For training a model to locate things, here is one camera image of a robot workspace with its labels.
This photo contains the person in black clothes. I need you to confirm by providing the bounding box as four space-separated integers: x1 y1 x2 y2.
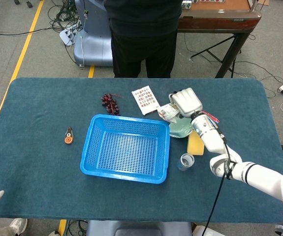
103 0 183 79

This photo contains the blue plastic mesh basket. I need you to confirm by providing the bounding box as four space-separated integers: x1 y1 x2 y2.
80 114 171 184

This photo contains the brown mahjong table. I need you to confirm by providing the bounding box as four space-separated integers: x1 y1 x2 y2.
177 0 263 79

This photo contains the clear plastic cup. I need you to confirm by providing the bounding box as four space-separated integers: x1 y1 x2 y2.
177 153 195 172

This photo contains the blue snack bag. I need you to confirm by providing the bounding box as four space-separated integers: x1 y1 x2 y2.
201 110 220 124

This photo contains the dark red grape bunch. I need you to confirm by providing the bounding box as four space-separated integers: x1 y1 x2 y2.
101 93 124 117

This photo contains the orange black correction tape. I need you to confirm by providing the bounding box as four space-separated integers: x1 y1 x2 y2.
64 126 74 145

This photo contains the yellow sponge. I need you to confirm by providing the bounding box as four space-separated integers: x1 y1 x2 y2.
187 130 205 156

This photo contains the white power strip with plugs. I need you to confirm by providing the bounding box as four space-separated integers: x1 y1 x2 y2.
59 23 83 46

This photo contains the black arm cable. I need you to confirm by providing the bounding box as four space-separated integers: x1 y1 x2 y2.
201 127 238 236

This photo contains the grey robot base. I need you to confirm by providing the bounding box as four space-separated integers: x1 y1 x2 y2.
86 220 193 236

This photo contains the white snack packet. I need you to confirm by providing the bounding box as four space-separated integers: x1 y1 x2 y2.
157 103 181 123

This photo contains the pale green refill pouch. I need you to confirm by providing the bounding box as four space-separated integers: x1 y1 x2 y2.
168 117 198 138

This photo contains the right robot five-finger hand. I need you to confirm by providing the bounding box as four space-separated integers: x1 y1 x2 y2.
168 88 203 118

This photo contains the black cable bundle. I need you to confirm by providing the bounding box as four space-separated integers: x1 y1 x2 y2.
48 0 83 32

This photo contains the blue-grey machine base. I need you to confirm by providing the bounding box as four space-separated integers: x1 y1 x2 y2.
72 0 114 67

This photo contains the teal table cloth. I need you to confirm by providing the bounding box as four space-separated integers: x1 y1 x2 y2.
0 77 283 224

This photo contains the white red-patterned tissue pack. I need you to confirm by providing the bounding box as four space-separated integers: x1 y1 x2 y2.
131 85 161 116

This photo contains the grey white sneaker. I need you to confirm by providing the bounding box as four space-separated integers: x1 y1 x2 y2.
9 218 28 236

